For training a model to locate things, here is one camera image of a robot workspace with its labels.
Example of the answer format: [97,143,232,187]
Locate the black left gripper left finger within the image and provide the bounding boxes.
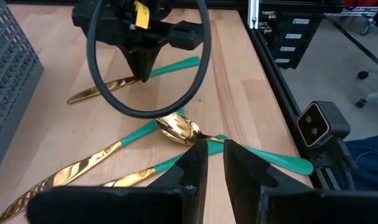
[26,139,210,224]

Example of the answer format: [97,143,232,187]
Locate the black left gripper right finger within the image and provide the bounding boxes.
[223,139,378,224]

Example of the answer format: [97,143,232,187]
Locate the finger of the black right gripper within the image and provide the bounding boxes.
[119,46,143,82]
[141,46,164,82]

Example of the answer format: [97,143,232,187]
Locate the gold knife green handle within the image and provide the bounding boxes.
[0,108,186,224]
[66,55,202,105]
[103,133,229,188]

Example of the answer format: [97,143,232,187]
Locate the gold spoon green handle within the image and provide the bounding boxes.
[156,111,314,176]

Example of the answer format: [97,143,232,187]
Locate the grey mesh cutlery basket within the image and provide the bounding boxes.
[0,0,45,187]

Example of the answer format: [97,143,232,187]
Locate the person's leg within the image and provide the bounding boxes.
[340,118,378,191]

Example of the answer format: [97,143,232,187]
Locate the black box white labels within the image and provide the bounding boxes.
[267,11,321,70]

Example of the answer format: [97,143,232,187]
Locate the yellow right cable tag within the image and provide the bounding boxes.
[133,0,151,30]

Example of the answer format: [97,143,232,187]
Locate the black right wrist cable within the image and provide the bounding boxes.
[86,0,212,119]

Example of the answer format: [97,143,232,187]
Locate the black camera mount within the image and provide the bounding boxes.
[309,146,359,190]

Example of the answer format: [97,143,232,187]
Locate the black aluminium rig frame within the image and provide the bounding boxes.
[244,0,359,191]

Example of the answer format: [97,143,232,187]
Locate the black table-level camera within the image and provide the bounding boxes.
[296,100,352,149]

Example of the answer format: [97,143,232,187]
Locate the silver frame bracket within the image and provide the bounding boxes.
[247,0,260,30]

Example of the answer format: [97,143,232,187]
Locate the wire shelf cart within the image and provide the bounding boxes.
[324,0,378,46]

